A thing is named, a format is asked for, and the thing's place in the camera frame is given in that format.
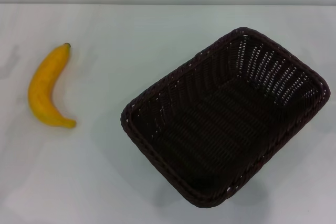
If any black woven rectangular basket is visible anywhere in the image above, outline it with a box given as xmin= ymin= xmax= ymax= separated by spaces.
xmin=120 ymin=26 xmax=331 ymax=209

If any yellow banana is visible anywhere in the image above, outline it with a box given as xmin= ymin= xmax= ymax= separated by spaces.
xmin=28 ymin=42 xmax=77 ymax=130

